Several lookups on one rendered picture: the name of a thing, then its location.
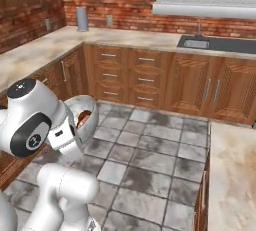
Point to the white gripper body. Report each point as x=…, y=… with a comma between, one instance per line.
x=74, y=131

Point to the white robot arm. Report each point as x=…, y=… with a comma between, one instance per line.
x=30, y=118

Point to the red-brown steak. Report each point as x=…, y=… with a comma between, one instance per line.
x=83, y=121

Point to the brown chicken drumstick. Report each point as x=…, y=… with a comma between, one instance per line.
x=86, y=112

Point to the white marbled bowl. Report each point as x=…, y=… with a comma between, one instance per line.
x=89, y=103

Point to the wooden corner base cupboards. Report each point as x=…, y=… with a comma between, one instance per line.
x=71, y=75

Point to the wooden cupboards with drawers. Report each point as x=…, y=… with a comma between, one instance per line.
x=166, y=81

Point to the grey cylindrical canister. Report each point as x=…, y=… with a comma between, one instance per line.
x=82, y=18

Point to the wooden island cupboard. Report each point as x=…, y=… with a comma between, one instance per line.
x=201, y=201

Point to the grey sink tap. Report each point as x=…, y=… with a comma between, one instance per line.
x=199, y=29

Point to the dark grey sink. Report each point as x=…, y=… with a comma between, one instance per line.
x=226, y=44

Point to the grey wall socket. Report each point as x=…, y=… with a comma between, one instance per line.
x=47, y=24
x=109, y=20

